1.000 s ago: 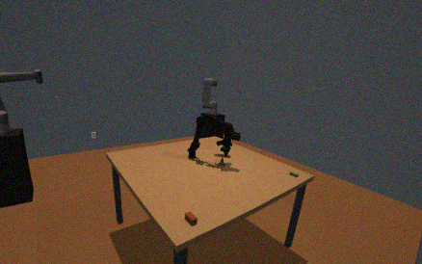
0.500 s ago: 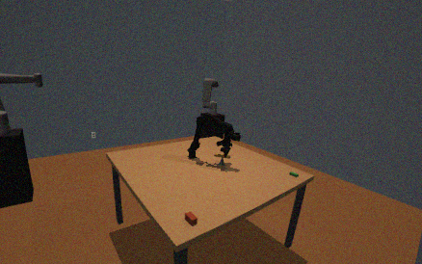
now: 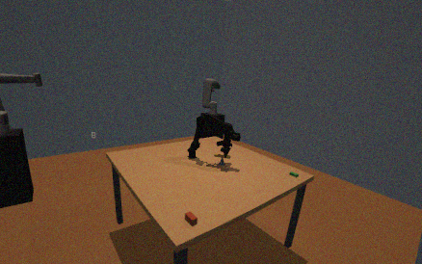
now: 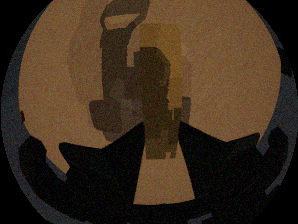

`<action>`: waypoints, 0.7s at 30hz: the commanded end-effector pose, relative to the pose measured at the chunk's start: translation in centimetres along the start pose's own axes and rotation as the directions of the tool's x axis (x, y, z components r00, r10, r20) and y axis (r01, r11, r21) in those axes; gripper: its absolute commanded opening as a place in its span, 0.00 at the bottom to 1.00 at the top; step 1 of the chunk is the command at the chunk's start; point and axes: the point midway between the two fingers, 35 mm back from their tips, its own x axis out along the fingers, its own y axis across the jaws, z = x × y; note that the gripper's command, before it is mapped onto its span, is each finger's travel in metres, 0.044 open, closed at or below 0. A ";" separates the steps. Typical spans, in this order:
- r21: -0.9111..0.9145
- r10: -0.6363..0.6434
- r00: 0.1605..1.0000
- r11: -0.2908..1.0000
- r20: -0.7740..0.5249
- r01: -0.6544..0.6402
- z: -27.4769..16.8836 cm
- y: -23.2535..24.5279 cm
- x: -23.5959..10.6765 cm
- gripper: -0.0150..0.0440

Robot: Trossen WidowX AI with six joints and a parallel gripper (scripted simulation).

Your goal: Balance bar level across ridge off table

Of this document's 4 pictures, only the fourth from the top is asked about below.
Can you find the small red block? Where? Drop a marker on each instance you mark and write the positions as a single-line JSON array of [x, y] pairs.
[[22, 117]]

